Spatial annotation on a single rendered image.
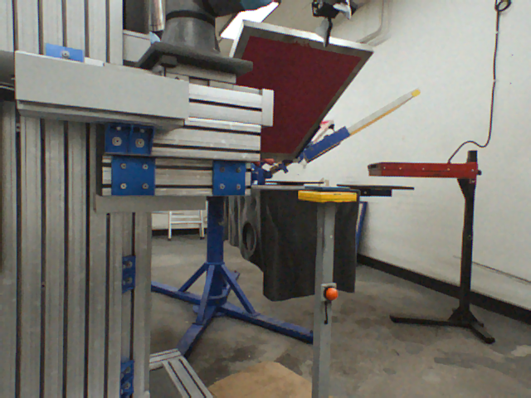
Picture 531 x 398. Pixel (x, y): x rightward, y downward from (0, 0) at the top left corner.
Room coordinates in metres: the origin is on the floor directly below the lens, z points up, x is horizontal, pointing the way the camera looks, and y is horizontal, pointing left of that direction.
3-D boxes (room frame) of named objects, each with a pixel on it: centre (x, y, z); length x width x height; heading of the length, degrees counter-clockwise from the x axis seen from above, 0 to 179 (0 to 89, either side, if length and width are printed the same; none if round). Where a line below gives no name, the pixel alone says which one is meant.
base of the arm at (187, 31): (0.88, 0.19, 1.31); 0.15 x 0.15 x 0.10
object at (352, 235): (1.40, -0.18, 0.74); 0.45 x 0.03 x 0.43; 114
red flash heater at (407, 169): (2.48, -1.05, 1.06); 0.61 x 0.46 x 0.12; 84
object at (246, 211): (1.54, 0.08, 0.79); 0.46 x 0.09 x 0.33; 24
